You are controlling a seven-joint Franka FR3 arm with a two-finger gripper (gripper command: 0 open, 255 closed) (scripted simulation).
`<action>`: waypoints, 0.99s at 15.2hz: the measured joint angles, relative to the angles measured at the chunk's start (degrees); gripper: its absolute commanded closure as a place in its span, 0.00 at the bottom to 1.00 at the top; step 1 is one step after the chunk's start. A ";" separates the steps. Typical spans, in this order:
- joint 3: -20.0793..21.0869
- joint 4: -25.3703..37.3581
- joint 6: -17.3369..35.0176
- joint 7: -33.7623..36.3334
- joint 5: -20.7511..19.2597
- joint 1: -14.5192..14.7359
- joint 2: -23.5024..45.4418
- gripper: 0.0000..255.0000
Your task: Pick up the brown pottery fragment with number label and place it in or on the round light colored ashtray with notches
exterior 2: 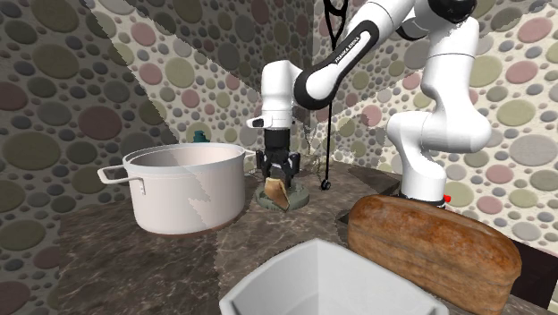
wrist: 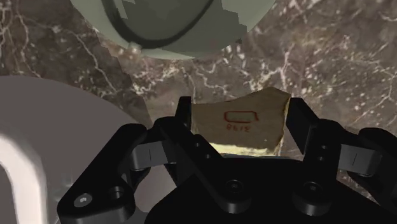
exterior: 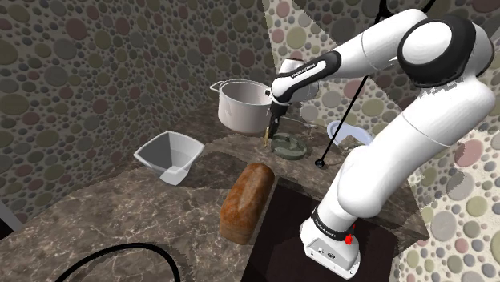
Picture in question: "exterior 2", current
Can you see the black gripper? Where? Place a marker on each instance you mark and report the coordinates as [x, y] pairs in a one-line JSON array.
[[277, 142]]

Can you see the tan bread slice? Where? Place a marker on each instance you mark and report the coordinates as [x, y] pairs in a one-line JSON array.
[[277, 191]]

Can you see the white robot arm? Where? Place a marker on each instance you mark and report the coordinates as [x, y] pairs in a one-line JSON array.
[[440, 126]]

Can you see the grey-green round plate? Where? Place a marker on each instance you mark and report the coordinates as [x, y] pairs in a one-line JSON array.
[[300, 198]]

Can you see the small teal object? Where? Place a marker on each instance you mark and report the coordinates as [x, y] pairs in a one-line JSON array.
[[200, 136]]

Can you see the white cooking pot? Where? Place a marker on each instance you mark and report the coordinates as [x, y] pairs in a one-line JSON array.
[[174, 196]]

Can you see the white angular bowl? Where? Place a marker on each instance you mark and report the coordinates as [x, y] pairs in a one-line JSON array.
[[322, 279]]

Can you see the brown bread loaf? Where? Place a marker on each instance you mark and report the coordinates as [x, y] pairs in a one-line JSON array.
[[431, 248]]

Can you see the dark robot stand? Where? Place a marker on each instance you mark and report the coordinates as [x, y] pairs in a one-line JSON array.
[[539, 275]]

